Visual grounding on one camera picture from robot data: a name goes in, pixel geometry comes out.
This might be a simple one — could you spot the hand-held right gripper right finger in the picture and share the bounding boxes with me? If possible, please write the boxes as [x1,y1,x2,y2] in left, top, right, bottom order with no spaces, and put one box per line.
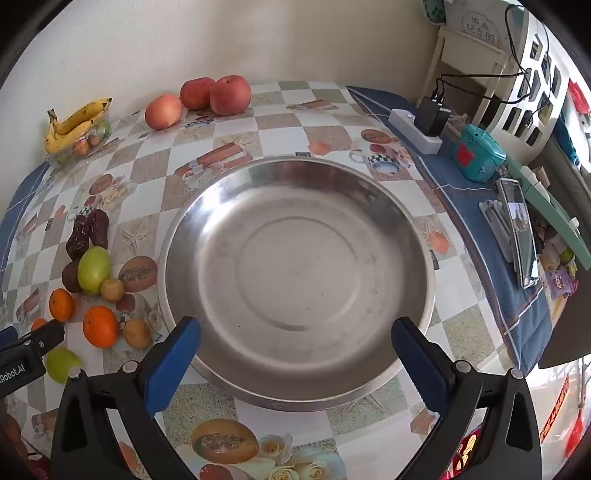
[391,317,542,480]

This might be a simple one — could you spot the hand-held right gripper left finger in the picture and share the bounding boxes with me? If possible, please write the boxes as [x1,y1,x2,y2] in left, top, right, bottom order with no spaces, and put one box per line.
[50,316,202,480]

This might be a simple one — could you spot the small brown round fruit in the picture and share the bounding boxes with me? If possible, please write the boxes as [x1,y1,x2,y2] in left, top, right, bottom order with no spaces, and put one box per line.
[100,278,125,303]
[124,318,152,349]

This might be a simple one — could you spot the dark red dried date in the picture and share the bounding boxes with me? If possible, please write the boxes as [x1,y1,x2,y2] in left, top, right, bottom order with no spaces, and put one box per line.
[66,215,90,260]
[88,209,110,250]
[62,261,84,294]

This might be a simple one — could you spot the stainless steel basin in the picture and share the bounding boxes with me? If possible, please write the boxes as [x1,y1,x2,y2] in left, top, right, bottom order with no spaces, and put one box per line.
[157,156,437,413]

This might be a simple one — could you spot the red paper banner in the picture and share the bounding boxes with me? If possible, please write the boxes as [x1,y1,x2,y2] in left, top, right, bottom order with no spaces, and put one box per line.
[539,373,572,443]

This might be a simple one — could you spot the grey phone stand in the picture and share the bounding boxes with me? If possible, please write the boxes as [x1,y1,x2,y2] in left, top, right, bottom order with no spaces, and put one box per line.
[479,199,518,263]

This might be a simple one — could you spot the smartphone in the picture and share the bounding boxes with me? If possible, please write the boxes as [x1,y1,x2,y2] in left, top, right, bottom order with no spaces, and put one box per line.
[498,178,540,289]

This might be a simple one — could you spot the clear plastic fruit tray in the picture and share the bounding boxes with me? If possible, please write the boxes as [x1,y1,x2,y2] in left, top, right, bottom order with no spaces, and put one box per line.
[46,117,112,168]

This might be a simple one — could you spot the green board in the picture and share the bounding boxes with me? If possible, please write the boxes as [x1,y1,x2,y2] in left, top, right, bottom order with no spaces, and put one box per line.
[505,157,591,271]

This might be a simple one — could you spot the yellow banana bunch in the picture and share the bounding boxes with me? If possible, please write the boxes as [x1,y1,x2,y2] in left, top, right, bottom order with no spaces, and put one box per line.
[45,97,113,154]

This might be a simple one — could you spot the teal box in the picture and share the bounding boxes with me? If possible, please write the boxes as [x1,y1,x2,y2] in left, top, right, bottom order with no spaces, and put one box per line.
[455,124,507,182]

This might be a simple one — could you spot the white power strip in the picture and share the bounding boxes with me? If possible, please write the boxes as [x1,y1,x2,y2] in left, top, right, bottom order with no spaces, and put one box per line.
[388,108,444,155]

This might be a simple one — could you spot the black power adapter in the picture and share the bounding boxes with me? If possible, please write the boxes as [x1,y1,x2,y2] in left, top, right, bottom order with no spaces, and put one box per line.
[414,97,452,138]

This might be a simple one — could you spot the pale pink apple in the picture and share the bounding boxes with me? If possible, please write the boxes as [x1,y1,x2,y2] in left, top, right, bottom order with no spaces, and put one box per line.
[145,93,184,130]

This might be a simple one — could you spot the printed checkered tablecloth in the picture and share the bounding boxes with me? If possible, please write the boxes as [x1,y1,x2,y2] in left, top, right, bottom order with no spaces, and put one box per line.
[0,80,513,480]

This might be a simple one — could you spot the red apple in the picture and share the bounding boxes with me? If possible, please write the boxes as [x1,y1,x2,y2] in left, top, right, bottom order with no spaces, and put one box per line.
[209,75,252,116]
[180,77,216,110]

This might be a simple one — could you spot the white wooden chair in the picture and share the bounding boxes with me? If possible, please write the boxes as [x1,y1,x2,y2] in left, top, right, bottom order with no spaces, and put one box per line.
[422,25,509,130]

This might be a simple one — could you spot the black cable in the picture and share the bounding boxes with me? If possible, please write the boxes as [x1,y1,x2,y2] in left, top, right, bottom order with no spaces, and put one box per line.
[434,2,550,104]

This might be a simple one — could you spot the white photo collage frame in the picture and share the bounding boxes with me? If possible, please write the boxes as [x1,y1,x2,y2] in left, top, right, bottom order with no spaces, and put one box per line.
[489,9,568,148]

